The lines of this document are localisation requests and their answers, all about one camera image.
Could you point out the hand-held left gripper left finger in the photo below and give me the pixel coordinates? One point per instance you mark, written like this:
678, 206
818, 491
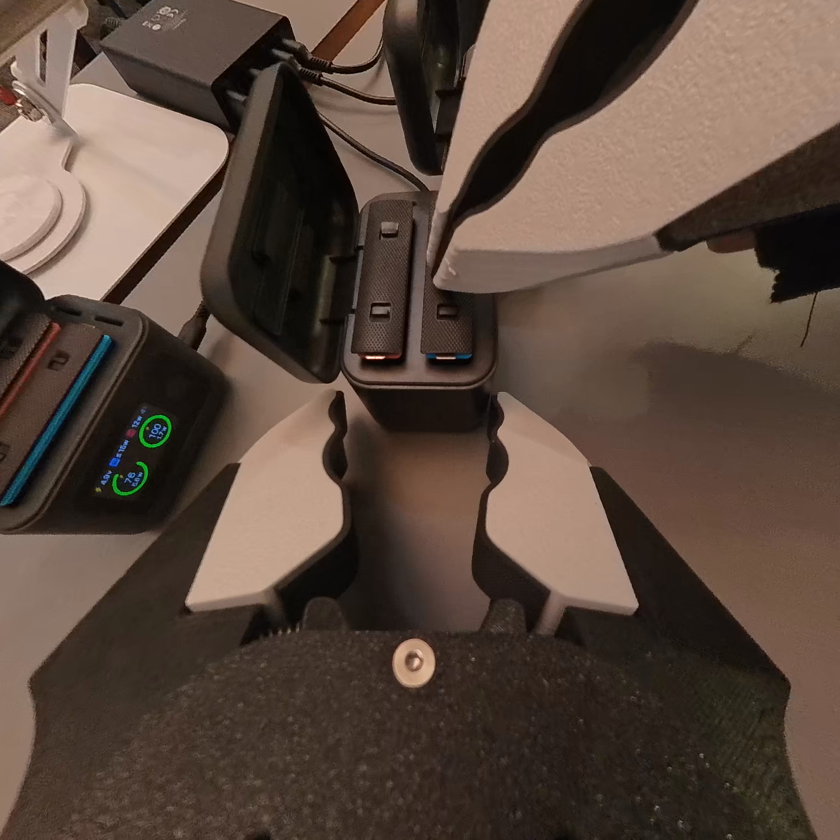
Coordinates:
275, 525

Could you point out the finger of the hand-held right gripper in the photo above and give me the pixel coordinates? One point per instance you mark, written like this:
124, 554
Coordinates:
505, 79
656, 144

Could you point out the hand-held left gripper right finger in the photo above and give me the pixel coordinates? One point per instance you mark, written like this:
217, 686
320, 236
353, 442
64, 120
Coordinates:
558, 525

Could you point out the black battery charging case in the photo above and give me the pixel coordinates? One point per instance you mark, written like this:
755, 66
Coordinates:
413, 98
184, 394
275, 197

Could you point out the black battery red edge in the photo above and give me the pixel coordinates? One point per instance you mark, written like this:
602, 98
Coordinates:
384, 282
19, 354

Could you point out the person's right hand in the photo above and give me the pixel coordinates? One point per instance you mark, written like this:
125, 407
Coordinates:
732, 244

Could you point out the black multiport charger hub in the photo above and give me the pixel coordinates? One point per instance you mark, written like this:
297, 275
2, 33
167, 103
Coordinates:
170, 59

